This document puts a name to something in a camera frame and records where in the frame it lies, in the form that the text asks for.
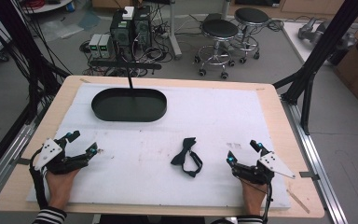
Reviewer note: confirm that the white box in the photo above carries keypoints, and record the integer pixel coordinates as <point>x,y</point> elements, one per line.
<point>128,12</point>

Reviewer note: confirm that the grey power supply unit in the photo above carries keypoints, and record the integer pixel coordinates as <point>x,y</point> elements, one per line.
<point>94,45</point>
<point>105,46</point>

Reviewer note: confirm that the black metal frame stand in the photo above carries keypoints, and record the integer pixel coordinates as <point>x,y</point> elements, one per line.
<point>320,53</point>

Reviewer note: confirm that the thin wooden stick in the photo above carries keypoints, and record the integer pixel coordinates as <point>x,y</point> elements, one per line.
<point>298,201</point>

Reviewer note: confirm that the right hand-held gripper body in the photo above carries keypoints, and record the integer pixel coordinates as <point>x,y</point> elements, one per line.
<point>275,163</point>

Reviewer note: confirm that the black oval tray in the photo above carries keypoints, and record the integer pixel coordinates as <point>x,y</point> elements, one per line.
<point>129,107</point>

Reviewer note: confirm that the round white table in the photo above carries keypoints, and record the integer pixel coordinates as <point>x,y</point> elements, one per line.
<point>46,4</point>

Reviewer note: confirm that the white foam mat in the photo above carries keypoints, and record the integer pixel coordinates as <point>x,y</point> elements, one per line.
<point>167,130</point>

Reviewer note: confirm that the black bow tie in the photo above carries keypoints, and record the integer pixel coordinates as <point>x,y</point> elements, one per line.
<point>186,151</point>

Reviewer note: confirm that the black computer tower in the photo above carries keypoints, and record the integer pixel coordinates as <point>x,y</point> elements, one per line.
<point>142,29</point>
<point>121,29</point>

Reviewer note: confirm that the white table leg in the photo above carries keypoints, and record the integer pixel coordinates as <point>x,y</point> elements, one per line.
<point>174,31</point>

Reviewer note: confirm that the black camera stand bar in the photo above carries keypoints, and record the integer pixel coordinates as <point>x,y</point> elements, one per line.
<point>127,65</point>

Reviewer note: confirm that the metal table bracket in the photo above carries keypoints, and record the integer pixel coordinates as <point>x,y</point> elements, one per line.
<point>309,175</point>
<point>21,161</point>

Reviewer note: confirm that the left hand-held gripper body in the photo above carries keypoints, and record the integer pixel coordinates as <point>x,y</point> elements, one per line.
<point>54,155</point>

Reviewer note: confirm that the aluminium rail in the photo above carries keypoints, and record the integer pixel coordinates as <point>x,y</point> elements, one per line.
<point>9,155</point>
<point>315,155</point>

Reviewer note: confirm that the black round stool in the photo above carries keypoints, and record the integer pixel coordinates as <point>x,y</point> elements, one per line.
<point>251,15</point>
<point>220,29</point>

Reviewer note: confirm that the person's left hand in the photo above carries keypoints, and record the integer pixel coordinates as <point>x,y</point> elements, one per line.
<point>59,188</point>

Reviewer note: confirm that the person's right hand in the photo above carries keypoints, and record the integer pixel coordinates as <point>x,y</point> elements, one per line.
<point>254,199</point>

